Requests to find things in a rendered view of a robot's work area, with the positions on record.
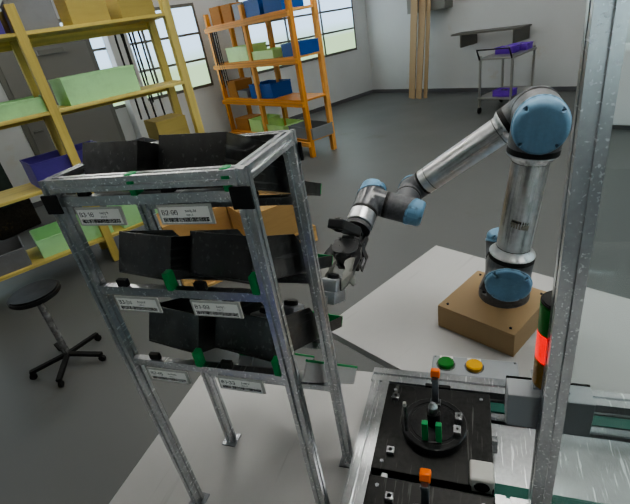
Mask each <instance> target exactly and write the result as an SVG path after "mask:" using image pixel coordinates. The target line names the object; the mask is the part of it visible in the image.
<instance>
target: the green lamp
mask: <svg viewBox="0 0 630 504"><path fill-rule="evenodd" d="M549 320H550V309H548V308H546V307H545V306H544V305H543V304H542V303H541V300H540V308H539V318H538V332H539V333H540V334H541V335H542V336H543V337H545V338H547V336H548V328H549Z"/></svg>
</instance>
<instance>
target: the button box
mask: <svg viewBox="0 0 630 504"><path fill-rule="evenodd" d="M441 357H444V356H442V355H440V356H439V355H433V362H432V368H439V369H440V374H448V375H458V376H468V377H478V378H488V379H498V380H506V375H508V376H518V377H519V370H518V363H517V362H508V361H496V360H485V359H477V360H479V361H481V362H482V365H483V367H482V370H481V371H479V372H471V371H469V370H468V369H467V368H466V362H467V361H468V360H470V359H476V358H462V357H453V356H446V357H450V358H452V359H453V361H454V366H453V367H452V368H451V369H447V370H446V369H442V368H440V367H439V366H438V359H439V358H441Z"/></svg>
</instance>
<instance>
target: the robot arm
mask: <svg viewBox="0 0 630 504"><path fill-rule="evenodd" d="M571 125H572V116H571V112H570V109H569V107H568V106H567V104H566V103H565V102H564V101H563V98H562V97H561V95H560V94H559V93H558V92H557V91H556V90H555V89H553V88H551V87H548V86H534V87H530V88H528V89H526V90H524V91H522V92H521V93H520V94H518V95H517V96H516V97H514V98H513V99H512V100H510V101H509V102H508V103H506V104H505V105H504V106H503V107H501V108H500V109H498V110H497V111H496V112H495V115H494V118H492V119H491V120H490V121H488V122H487V123H485V124H484V125H483V126H481V127H480V128H478V129H477V130H475V131H474V132H473V133H471V134H470V135H468V136H467V137H466V138H464V139H463V140H461V141H460V142H459V143H457V144H456V145H454V146H453V147H451V148H450V149H449V150H447V151H446V152H444V153H443V154H442V155H440V156H439V157H437V158H436V159H434V160H433V161H432V162H430V163H429V164H427V165H426V166H425V167H423V168H422V169H420V170H419V171H418V172H416V173H415V174H412V175H408V176H406V177H405V178H404V179H403V180H402V181H401V182H400V184H399V187H398V190H397V192H396V193H393V192H389V191H386V190H387V189H386V186H385V184H384V183H383V182H380V180H378V179H373V178H371V179H367V180H365V181H364V182H363V183H362V185H361V187H360V189H359V190H358V192H357V196H356V198H355V201H354V203H353V206H352V208H351V211H350V213H349V215H348V216H347V221H346V220H344V219H343V218H340V217H338V218H335V219H332V218H329V220H328V226H327V227H328V228H330V229H333V230H334V231H336V232H341V233H343V234H347V235H342V237H338V239H336V240H334V243H333V245H332V244H331V245H330V247H329V248H328V249H327V250H326V251H325V253H324V254H325V255H333V265H332V267H328V268H324V269H321V270H320V271H321V276H322V278H324V277H327V274H328V273H333V270H334V268H335V266H336V265H337V266H338V268H339V269H344V272H343V273H342V274H343V277H342V279H341V280H340V291H343V290H344V289H345V288H346V287H347V286H348V284H349V283H350V284H351V285H352V286H354V285H355V275H354V274H355V271H359V269H360V270H361V272H363V270H364V267H365V264H366V261H367V259H368V255H367V252H366V250H365V248H366V245H367V242H368V240H369V238H368V236H369V234H370V232H371V231H372V229H373V226H374V223H375V221H376V218H377V216H379V217H383V218H386V219H390V220H394V221H397V222H401V223H404V224H406V225H407V224H409V225H413V226H418V225H420V223H421V220H422V216H423V213H424V210H425V206H426V202H425V201H423V200H421V199H422V198H424V197H425V196H427V195H428V194H430V193H432V192H433V191H435V190H436V189H438V188H439V187H441V186H442V185H444V184H445V183H447V182H448V181H450V180H451V179H453V178H454V177H456V176H458V175H459V174H461V173H462V172H464V171H465V170H467V169H468V168H470V167H471V166H473V165H474V164H476V163H477V162H479V161H480V160H482V159H483V158H485V157H487V156H488V155H490V154H491V153H493V152H494V151H496V150H497V149H499V148H500V147H502V146H503V145H505V144H506V143H507V149H506V153H507V154H508V155H509V156H510V158H511V159H512V160H511V165H510V171H509V176H508V182H507V187H506V193H505V198H504V204H503V210H502V215H501V221H500V226H499V227H497V228H493V229H491V230H489V231H488V232H487V237H486V260H485V274H484V276H483V278H482V280H481V282H480V285H479V297H480V298H481V299H482V300H483V301H484V302H485V303H487V304H489V305H491V306H494V307H498V308H506V309H509V308H517V307H520V306H523V305H525V304H526V303H527V302H528V301H529V299H530V292H531V289H532V285H533V282H532V279H531V276H532V271H533V267H534V262H535V258H536V253H535V251H534V250H533V249H532V248H531V247H532V243H533V238H534V234H535V230H536V225H537V221H538V217H539V212H540V208H541V204H542V199H543V195H544V191H545V186H546V182H547V178H548V173H549V169H550V165H551V162H553V161H554V160H556V159H557V158H559V157H560V154H561V150H562V146H563V143H564V141H565V140H566V139H567V137H568V135H569V133H570V130H571ZM335 258H336V259H335ZM364 258H365V262H364V265H363V266H362V263H363V261H364Z"/></svg>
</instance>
